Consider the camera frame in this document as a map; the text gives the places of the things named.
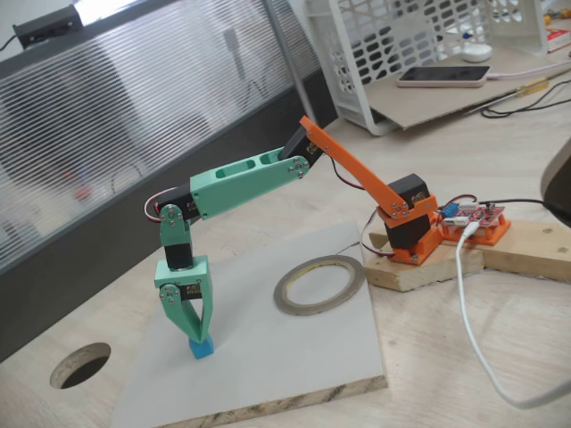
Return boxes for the grey rounded object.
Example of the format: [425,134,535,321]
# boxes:
[540,136,571,224]

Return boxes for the blue cube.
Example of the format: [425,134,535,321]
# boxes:
[186,337,214,360]

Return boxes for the brown cardboard sheet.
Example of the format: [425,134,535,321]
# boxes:
[356,44,571,131]

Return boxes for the white earbud case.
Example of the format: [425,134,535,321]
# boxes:
[460,43,493,63]

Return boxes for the white smartphone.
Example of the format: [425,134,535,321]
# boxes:
[396,65,492,89]

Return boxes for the grey ring of tape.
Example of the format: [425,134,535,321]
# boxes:
[272,255,366,317]

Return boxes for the frosted glass desk partition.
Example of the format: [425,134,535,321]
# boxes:
[0,0,340,362]

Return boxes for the wooden base plank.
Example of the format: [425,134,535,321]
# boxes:
[368,217,571,283]

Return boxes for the orange circuit board mount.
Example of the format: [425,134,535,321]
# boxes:
[439,213,512,246]

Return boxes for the white plastic basket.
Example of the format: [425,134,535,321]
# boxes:
[305,0,549,136]

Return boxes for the red and white box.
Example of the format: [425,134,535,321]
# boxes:
[546,27,571,54]

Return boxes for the red white black servo wire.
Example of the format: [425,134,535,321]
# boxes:
[329,153,374,191]
[143,192,178,223]
[362,209,397,259]

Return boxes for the white-faced wooden board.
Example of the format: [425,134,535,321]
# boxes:
[110,219,388,428]

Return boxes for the yellow-handled screwdriver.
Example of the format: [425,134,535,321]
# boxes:
[515,69,571,97]

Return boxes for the pink charging cable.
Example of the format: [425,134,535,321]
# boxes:
[488,60,571,81]

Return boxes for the black box device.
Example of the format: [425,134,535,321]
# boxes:
[12,4,83,49]

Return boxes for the red circuit board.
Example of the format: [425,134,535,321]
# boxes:
[439,201,508,228]

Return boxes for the white USB cable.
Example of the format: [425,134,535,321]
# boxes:
[454,222,571,410]

